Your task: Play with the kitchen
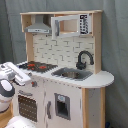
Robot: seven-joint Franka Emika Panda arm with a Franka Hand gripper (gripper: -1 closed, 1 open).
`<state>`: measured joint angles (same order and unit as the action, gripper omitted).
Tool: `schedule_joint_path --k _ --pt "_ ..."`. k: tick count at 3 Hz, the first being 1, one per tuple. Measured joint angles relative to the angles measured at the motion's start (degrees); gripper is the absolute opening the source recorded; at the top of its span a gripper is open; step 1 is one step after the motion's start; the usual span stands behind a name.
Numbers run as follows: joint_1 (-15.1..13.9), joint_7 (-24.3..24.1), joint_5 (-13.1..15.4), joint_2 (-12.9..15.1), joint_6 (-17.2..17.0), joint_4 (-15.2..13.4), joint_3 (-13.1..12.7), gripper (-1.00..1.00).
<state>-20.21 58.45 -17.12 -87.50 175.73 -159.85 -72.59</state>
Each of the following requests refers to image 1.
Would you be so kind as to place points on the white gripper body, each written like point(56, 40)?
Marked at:
point(11, 72)

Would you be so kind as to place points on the white microwave cabinet door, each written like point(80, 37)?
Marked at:
point(71, 25)

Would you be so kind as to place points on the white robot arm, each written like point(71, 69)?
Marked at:
point(7, 92)

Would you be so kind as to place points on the wooden toy kitchen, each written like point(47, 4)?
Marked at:
point(63, 52)

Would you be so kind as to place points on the black toy stovetop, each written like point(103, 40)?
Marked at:
point(37, 66)

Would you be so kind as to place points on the toy oven door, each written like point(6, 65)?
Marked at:
point(27, 105)

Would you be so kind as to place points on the grey range hood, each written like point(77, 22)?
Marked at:
point(41, 25)

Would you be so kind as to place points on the grey toy sink basin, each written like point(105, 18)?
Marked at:
point(72, 74)

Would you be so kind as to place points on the black toy faucet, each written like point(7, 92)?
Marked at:
point(81, 64)

